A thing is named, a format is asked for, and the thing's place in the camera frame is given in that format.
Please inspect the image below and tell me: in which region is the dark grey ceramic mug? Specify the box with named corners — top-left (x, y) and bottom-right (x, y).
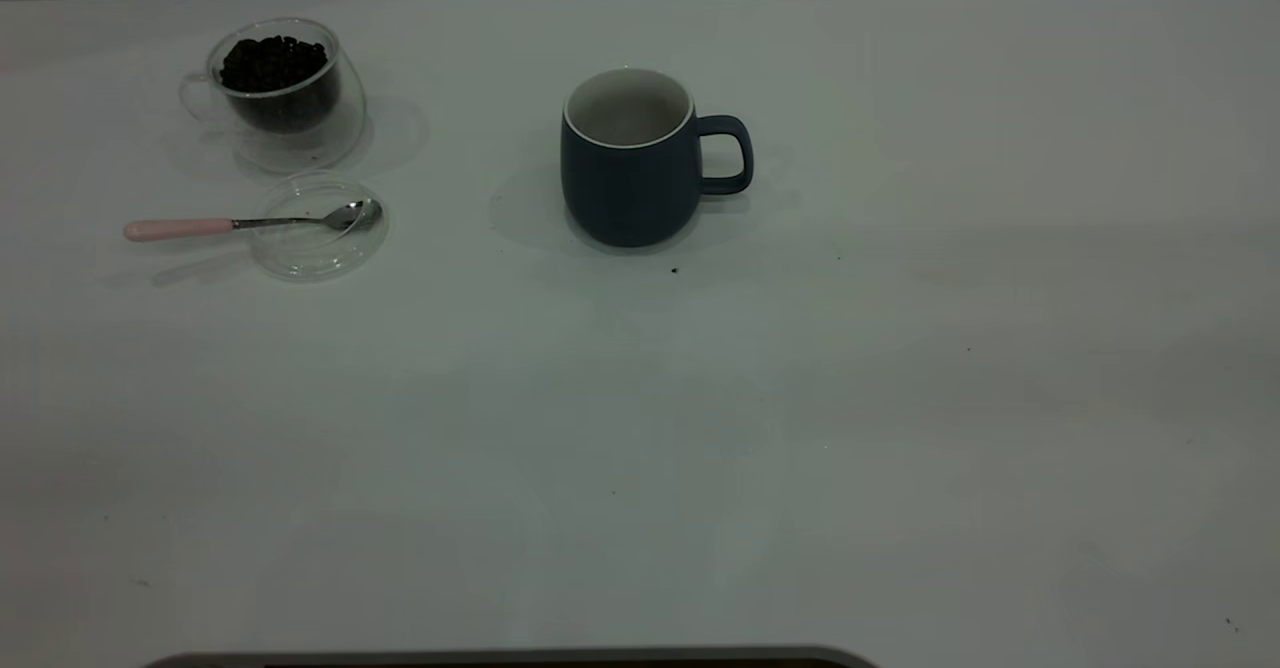
top-left (560, 68), bottom-right (754, 248)

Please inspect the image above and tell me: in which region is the pink handled metal spoon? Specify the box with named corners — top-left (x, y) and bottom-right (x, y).
top-left (123, 198), bottom-right (375, 243)

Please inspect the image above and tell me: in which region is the clear double-walled glass cup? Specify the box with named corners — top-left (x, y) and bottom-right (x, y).
top-left (180, 16), bottom-right (367, 175)

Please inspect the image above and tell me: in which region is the clear glass saucer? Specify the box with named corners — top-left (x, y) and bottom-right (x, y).
top-left (250, 173), bottom-right (389, 282)

